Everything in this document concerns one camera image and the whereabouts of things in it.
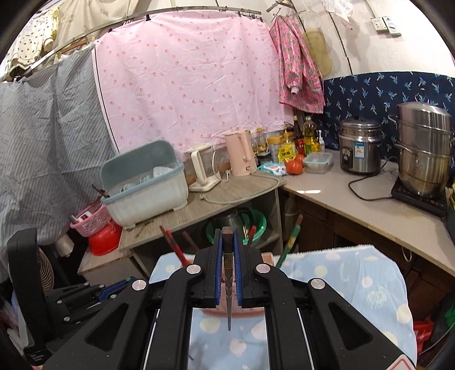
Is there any brown chopstick gold band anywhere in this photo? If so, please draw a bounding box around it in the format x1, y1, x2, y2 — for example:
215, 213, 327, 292
221, 227, 234, 331

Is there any bright red chopstick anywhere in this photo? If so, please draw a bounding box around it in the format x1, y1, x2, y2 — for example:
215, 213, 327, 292
168, 231, 191, 266

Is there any dark maroon chopstick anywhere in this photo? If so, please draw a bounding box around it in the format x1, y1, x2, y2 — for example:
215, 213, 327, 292
160, 225, 177, 254

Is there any green chopstick gold band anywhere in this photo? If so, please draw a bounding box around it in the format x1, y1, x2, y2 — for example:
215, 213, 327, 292
275, 224, 301, 268

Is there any green plastic basin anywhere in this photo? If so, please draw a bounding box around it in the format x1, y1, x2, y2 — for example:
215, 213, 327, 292
205, 207, 267, 247

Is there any round electric fan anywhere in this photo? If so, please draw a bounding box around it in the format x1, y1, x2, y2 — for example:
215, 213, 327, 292
38, 248, 54, 293

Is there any white glass kettle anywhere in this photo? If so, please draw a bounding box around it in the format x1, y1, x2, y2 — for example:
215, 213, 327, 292
189, 144, 221, 193

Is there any wet wipes pack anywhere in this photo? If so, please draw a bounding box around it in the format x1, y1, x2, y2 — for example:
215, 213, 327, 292
258, 162, 287, 177

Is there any pink electric kettle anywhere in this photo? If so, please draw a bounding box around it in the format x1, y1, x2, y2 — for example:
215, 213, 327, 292
224, 130, 257, 176

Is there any red tomato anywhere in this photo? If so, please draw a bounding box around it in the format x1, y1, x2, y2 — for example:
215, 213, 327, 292
285, 154, 305, 176

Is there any red plastic basin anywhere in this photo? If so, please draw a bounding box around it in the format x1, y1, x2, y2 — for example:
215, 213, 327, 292
88, 221, 123, 256

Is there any yellow seasoning bag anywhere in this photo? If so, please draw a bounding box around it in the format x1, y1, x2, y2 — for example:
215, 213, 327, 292
277, 142, 298, 163

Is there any pink plastic basket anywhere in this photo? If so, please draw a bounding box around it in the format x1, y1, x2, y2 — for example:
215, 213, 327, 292
69, 200, 112, 237

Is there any dish drainer box with lid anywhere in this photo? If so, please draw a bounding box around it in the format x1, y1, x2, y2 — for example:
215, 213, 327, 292
100, 140, 189, 229

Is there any clear food container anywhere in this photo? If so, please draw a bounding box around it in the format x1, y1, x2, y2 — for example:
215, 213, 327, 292
303, 152, 332, 174

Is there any cooking oil bottle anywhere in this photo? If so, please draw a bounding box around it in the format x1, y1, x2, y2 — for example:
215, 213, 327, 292
303, 116, 320, 157

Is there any light blue patterned tablecloth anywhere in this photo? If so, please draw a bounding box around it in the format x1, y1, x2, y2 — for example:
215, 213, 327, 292
149, 243, 419, 370

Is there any silver rice cooker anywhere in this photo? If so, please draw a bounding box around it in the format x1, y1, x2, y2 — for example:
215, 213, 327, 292
339, 117, 382, 175

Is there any pink floral apron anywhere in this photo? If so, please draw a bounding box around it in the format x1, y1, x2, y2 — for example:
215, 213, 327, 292
269, 15, 325, 114

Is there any pink dotted curtain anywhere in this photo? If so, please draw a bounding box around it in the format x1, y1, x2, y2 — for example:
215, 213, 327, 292
92, 12, 292, 157

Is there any grey striped curtain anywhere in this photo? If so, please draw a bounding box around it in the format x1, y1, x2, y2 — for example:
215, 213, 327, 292
1, 49, 115, 281

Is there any navy floral backsplash cloth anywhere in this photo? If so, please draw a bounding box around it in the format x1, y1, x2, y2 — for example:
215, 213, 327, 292
316, 72, 454, 158

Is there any black induction cooker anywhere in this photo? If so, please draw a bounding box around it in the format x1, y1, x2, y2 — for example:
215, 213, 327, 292
391, 178, 447, 218

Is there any stainless steel steamer pot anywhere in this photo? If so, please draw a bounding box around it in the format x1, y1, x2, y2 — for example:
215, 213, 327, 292
389, 101, 454, 197

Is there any white hanging cloth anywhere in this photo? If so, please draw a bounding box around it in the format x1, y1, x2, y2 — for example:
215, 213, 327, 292
321, 0, 354, 27

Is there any wall power socket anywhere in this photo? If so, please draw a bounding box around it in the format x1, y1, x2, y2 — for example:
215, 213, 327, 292
370, 17, 388, 32

